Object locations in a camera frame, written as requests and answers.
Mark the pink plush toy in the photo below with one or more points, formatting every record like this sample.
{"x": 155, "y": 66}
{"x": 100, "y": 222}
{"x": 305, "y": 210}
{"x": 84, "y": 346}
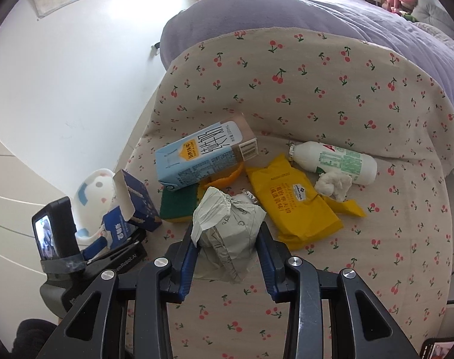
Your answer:
{"x": 399, "y": 0}

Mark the cherry print beige blanket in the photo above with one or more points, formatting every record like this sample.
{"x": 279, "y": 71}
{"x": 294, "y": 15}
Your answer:
{"x": 324, "y": 93}

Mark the white plastic waste bin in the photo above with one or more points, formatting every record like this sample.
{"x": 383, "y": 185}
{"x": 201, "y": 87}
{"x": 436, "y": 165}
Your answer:
{"x": 94, "y": 194}

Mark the green and yellow sponge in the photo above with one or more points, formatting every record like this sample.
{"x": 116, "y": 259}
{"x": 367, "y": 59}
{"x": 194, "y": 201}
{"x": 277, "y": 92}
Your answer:
{"x": 176, "y": 204}

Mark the wall socket with charger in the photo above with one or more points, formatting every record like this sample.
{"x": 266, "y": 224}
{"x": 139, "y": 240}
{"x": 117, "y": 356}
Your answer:
{"x": 154, "y": 46}

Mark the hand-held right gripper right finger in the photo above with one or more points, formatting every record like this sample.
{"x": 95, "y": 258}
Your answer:
{"x": 270, "y": 269}

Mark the dark shoe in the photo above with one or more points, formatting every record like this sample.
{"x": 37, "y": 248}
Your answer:
{"x": 34, "y": 338}

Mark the grey pillow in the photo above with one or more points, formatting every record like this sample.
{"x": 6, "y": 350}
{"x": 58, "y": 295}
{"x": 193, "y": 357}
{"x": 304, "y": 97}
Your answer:
{"x": 434, "y": 11}

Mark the orange peel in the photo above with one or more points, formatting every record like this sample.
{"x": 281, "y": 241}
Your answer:
{"x": 227, "y": 177}

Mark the picture frame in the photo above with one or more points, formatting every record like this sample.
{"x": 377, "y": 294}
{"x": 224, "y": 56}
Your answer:
{"x": 438, "y": 349}

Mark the small silver foil piece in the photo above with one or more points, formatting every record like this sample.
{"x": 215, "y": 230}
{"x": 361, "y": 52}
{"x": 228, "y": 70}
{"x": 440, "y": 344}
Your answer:
{"x": 250, "y": 196}

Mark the white plastic drink bottle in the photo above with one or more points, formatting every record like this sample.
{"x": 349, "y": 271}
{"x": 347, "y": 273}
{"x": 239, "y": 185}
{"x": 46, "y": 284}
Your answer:
{"x": 339, "y": 162}

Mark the dark blue small cardboard box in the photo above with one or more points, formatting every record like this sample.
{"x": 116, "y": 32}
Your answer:
{"x": 137, "y": 209}

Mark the light blue milk carton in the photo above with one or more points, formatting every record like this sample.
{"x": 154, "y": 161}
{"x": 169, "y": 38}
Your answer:
{"x": 200, "y": 157}

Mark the grey paper bag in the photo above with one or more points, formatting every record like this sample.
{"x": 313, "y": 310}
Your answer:
{"x": 230, "y": 228}

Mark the yellow snack packet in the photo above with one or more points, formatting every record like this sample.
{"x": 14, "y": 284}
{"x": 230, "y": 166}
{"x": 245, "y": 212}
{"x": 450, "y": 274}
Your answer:
{"x": 290, "y": 202}

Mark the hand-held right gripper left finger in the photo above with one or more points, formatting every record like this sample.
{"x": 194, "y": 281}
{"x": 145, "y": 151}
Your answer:
{"x": 185, "y": 269}

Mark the purple bed blanket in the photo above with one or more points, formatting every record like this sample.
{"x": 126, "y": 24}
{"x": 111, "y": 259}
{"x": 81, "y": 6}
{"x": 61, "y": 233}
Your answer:
{"x": 324, "y": 11}

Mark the crumpled white tissue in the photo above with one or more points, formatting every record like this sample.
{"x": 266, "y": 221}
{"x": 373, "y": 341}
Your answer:
{"x": 333, "y": 185}

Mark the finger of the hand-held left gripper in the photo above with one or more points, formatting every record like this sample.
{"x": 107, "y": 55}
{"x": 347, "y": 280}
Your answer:
{"x": 96, "y": 249}

